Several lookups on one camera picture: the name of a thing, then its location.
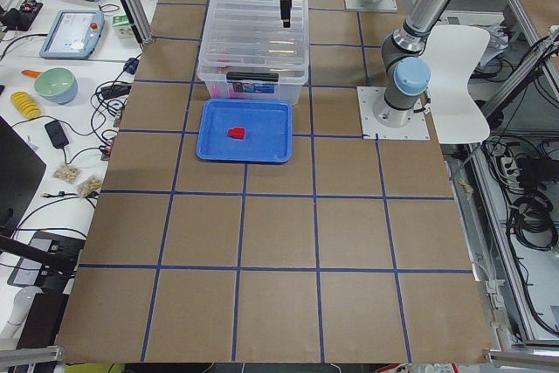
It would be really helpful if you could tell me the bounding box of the green white carton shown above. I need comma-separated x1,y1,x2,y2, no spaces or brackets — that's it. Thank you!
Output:
111,15,135,39

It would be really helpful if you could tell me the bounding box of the near teach pendant tablet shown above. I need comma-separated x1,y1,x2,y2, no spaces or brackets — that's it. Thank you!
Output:
39,10,105,59

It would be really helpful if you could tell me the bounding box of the black power adapter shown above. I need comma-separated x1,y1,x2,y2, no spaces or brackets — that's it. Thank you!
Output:
45,120,69,149

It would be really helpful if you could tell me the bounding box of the yellow ridged toy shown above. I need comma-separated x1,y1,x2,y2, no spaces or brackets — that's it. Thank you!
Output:
10,91,41,120

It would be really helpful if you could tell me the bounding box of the black monitor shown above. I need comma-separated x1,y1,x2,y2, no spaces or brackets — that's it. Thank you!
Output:
0,119,46,237

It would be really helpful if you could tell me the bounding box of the white power strip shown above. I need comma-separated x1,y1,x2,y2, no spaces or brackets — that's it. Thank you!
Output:
498,155,520,188

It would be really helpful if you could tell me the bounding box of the snack bag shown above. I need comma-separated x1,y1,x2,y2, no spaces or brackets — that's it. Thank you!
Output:
77,175,102,198
53,164,81,184

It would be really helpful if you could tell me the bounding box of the blue plastic tray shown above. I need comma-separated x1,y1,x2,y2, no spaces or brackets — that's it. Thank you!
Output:
197,99,293,164

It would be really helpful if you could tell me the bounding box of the white chair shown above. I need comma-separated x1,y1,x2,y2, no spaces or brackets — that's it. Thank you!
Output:
421,24,490,144

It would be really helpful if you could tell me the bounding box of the green bowl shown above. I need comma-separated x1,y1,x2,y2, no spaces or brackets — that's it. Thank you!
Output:
34,67,78,105

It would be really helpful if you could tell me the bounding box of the black box latch handle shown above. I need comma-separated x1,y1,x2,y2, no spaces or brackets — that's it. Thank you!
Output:
226,72,279,83

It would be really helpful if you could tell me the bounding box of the clear plastic storage box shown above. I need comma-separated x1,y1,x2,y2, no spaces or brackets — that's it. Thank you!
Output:
197,0,310,107

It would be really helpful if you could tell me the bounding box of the red block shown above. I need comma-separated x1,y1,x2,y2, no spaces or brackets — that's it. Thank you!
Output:
228,127,245,140

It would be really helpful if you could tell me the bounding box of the clear plastic box lid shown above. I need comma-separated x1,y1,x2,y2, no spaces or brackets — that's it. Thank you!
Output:
198,0,310,79

